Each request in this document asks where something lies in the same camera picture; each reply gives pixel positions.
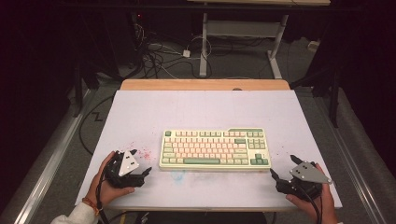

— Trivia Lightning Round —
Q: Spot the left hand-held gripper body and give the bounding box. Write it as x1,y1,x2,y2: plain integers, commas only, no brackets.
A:
104,149,147,189

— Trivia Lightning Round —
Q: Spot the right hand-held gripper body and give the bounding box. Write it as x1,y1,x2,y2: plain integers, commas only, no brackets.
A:
275,161,333,201

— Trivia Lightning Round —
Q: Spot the green and pink keyboard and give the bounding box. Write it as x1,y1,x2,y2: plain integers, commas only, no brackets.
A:
158,127,272,173

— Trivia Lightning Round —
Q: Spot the person's right hand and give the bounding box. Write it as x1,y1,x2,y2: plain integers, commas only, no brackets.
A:
285,162,339,224

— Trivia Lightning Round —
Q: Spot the person's left hand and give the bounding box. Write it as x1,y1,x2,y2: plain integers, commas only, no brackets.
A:
85,150,136,208

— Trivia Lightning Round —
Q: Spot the black metal stand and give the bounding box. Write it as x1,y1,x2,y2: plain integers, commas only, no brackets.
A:
290,62,342,129

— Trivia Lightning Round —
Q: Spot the white table cover sheet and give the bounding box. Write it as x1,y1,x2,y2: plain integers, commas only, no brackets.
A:
75,90,343,210

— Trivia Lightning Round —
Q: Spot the right hand-held gripper black cable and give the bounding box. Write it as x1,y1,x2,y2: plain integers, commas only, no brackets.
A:
298,181,323,224

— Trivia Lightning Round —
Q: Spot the hand-held gripper black cable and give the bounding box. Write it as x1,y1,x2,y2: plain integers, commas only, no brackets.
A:
95,155,110,224
298,181,323,224

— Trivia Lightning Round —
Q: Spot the grey metal floor rail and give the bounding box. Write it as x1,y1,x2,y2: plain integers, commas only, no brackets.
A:
312,92,389,224
13,89,94,224

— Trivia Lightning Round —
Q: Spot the left hand-held gripper black cable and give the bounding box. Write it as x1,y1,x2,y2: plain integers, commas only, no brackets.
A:
95,155,110,224

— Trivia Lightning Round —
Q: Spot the orange bead bracelet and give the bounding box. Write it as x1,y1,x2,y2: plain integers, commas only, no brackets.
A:
81,197,101,217

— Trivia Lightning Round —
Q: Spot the black floor cable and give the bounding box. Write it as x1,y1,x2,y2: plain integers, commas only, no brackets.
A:
78,94,116,157

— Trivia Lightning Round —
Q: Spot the tangle of floor cables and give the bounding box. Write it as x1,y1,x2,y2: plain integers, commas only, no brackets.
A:
130,22,214,80

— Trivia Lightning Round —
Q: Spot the white metal desk frame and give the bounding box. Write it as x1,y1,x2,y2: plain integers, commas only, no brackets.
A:
186,0,332,79

